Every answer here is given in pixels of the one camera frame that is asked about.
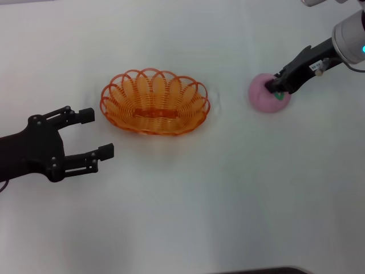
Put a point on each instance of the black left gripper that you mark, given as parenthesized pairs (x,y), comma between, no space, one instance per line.
(31,151)

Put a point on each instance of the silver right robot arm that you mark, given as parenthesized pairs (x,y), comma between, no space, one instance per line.
(352,40)

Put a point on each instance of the pink plush peach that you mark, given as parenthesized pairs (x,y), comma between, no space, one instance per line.
(261,97)

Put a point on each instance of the orange woven plastic basket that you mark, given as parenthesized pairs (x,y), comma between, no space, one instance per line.
(155,114)

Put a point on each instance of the silver metal connector fitting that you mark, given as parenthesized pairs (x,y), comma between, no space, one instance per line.
(322,67)

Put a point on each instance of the dark rounded robot base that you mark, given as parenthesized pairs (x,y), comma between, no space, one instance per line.
(271,271)

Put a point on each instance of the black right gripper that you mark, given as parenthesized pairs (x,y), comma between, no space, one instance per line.
(305,67)

